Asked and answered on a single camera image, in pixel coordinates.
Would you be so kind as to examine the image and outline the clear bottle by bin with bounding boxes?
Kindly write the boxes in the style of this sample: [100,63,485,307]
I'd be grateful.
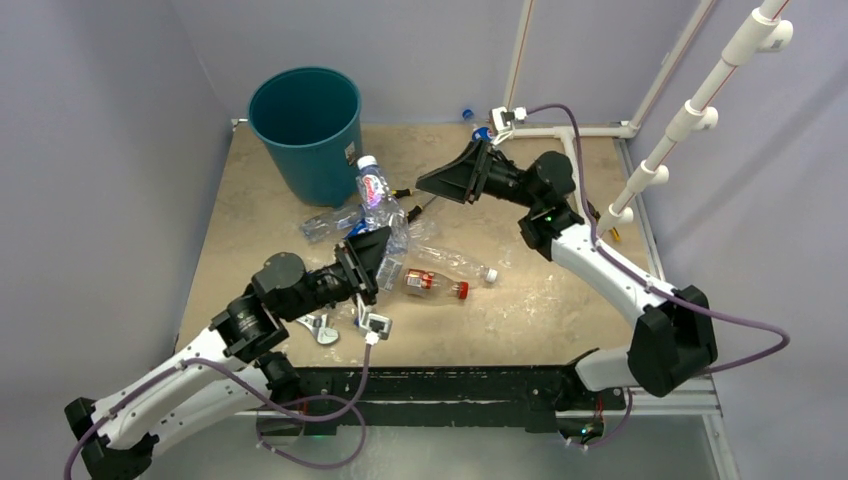
[299,204,364,243]

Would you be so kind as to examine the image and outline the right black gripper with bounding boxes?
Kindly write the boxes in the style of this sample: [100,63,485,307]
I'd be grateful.
[416,137,541,211]

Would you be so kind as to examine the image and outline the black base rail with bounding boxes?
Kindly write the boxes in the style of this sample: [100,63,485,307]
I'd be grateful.
[259,361,625,437]

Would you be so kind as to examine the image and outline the teal plastic bin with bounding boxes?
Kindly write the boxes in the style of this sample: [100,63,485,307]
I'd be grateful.
[247,67,363,208]

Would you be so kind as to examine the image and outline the pepsi bottle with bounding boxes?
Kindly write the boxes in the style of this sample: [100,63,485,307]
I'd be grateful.
[345,218,368,238]
[461,108,493,142]

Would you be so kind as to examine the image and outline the silver adjustable wrench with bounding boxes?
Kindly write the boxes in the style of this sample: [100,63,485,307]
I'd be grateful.
[295,314,340,346]

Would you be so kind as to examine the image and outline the centre Pepsi bottle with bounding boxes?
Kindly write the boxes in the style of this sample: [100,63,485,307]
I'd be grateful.
[345,218,368,238]

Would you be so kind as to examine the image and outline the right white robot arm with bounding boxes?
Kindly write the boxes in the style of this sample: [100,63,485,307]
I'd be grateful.
[415,141,718,407]

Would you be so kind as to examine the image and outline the white PVC pipe frame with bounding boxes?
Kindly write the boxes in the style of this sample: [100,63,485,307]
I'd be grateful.
[497,0,794,244]

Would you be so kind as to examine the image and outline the long clear bottle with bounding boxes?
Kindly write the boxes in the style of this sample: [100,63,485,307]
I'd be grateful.
[410,243,499,285]

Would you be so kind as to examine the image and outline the purple label clear bottle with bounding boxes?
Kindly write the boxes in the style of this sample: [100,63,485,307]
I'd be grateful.
[356,155,409,255]

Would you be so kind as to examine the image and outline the white label crushed bottle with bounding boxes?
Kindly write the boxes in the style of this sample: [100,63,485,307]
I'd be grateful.
[376,254,405,292]

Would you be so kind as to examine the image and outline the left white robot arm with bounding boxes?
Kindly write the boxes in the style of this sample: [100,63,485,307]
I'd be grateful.
[62,227,391,479]

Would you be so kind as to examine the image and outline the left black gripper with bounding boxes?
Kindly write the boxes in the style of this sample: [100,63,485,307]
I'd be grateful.
[284,226,393,321]

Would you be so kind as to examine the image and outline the red label bottle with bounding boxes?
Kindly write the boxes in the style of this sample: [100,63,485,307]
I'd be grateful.
[400,268,470,301]

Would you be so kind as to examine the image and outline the far Pepsi bottle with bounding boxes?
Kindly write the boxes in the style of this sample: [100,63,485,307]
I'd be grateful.
[461,108,493,142]

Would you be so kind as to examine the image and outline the yellow black pliers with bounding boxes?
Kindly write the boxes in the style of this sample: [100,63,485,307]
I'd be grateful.
[392,188,438,224]

